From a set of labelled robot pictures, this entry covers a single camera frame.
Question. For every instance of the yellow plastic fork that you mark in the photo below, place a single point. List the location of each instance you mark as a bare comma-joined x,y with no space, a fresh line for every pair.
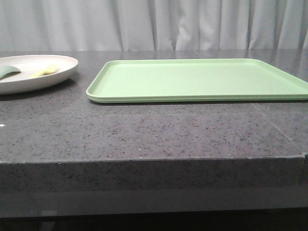
53,68

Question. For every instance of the beige round plate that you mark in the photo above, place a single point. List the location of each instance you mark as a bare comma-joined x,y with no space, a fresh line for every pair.
31,64

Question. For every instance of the light green rectangular tray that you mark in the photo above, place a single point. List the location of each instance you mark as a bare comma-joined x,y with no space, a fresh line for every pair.
194,80

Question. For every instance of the sage green spoon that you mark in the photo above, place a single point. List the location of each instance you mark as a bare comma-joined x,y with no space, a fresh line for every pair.
8,70

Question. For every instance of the white pleated curtain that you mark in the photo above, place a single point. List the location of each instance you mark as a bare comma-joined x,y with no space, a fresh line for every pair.
152,25

